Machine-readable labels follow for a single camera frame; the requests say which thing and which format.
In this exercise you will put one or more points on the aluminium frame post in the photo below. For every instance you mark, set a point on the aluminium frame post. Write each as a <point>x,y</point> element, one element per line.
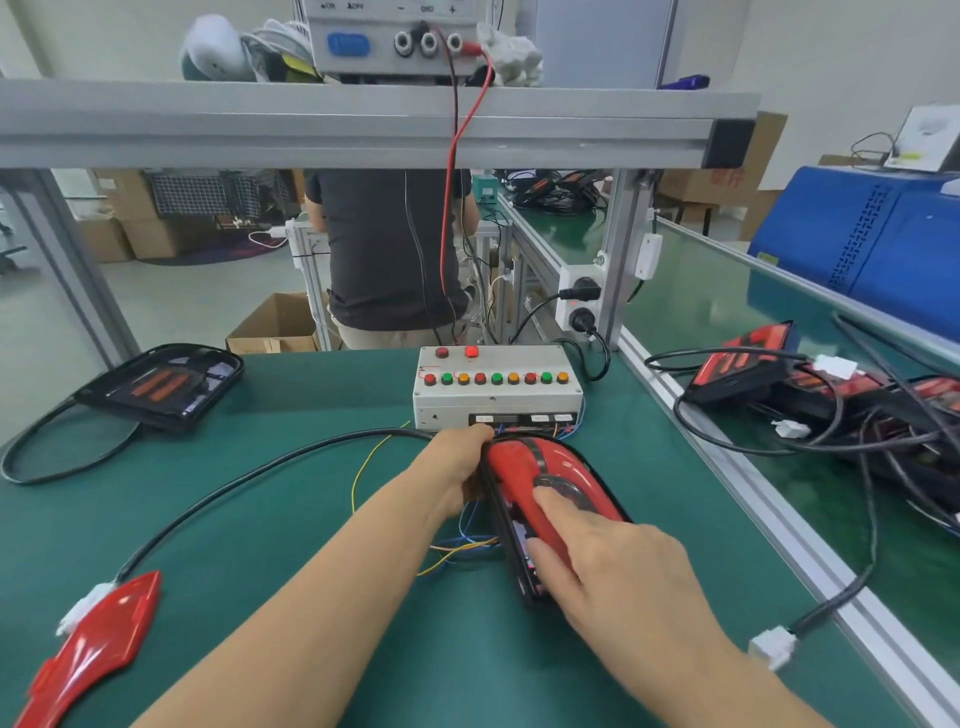
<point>71,262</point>
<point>622,255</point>

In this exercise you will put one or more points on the person's right forearm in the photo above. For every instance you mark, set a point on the person's right forearm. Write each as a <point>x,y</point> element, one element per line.
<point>720,690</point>

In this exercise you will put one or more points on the white power socket strip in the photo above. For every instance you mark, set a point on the white power socket strip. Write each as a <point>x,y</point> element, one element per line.
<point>581,296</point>

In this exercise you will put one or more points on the white device box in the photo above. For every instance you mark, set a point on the white device box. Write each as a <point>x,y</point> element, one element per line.
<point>926,135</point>

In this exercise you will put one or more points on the person's left hand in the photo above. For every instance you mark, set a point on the person's left hand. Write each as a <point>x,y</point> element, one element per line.
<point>446,472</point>

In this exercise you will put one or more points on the pile of tail lights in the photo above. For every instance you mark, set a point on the pile of tail lights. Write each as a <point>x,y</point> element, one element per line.
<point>750,364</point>

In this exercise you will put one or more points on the white plug connector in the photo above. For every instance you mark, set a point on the white plug connector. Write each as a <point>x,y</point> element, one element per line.
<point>771,649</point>

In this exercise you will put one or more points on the person's right thumb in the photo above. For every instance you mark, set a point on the person's right thumb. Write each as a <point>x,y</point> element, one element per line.
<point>551,571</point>

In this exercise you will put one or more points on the purple pen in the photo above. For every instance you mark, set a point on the purple pen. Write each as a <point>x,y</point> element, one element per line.
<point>684,81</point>

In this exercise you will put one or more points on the black tail light housing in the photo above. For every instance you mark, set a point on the black tail light housing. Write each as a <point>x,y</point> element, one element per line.
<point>161,386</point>

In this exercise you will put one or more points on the stack of cardboard boxes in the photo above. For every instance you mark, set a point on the stack of cardboard boxes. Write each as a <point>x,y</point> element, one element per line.
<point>135,225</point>

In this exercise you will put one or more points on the person's right hand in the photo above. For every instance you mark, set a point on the person's right hand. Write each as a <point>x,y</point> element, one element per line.
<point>637,577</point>

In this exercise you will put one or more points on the blue machine housing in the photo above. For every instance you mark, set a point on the blue machine housing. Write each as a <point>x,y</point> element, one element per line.
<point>862,240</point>

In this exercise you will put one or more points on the black power lead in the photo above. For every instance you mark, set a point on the black power lead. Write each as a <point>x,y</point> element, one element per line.
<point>416,247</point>

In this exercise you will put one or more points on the red tail light assembly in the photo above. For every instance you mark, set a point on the red tail light assembly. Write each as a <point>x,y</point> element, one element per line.
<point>525,469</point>

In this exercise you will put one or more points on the person's left fingers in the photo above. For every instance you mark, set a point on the person's left fingers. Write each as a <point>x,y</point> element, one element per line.
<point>471,446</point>

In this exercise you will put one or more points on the grey bench power supply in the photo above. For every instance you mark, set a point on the grey bench power supply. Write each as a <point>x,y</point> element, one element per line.
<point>397,37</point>

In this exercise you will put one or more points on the aluminium shelf beam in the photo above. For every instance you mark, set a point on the aluminium shelf beam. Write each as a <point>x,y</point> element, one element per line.
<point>360,124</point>

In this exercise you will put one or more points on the white test control box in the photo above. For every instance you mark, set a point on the white test control box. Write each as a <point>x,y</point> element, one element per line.
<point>495,397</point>

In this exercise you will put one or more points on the red power lead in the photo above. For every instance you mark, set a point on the red power lead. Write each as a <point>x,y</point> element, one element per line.
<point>450,187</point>

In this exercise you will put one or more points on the open cardboard box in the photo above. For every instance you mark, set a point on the open cardboard box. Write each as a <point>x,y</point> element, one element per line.
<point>274,326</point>

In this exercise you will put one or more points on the white work gloves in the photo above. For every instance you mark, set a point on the white work gloves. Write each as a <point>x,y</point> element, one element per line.
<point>514,56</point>

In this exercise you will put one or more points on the person's left forearm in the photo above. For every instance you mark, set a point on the person's left forearm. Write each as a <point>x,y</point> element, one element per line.
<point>315,622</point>

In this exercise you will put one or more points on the white round helmet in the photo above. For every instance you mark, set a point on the white round helmet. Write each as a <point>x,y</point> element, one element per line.
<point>214,49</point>

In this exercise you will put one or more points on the red plastic lens cover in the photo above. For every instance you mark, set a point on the red plastic lens cover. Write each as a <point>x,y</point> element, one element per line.
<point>97,637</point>

